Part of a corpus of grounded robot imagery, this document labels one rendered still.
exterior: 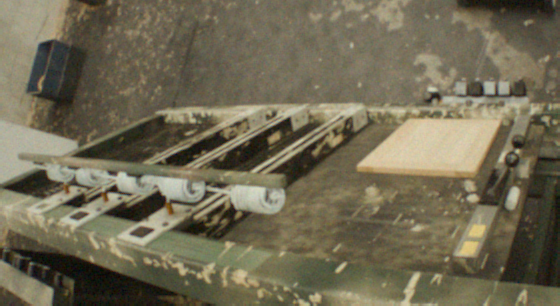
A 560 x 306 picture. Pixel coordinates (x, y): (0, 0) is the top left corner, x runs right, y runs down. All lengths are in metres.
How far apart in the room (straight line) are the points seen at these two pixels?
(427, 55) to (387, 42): 0.29
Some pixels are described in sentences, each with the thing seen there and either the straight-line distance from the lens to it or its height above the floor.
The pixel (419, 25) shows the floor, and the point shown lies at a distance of 3.13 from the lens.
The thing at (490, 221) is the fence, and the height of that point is 1.58.
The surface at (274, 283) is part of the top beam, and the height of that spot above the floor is 1.94.
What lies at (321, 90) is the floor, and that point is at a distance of 3.26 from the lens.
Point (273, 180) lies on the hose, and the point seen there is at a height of 1.96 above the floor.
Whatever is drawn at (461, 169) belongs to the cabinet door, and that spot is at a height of 1.29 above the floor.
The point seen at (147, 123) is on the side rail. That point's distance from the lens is 2.68.
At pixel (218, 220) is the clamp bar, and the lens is 1.30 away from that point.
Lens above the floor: 2.66
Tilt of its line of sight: 53 degrees down
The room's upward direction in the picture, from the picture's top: 69 degrees counter-clockwise
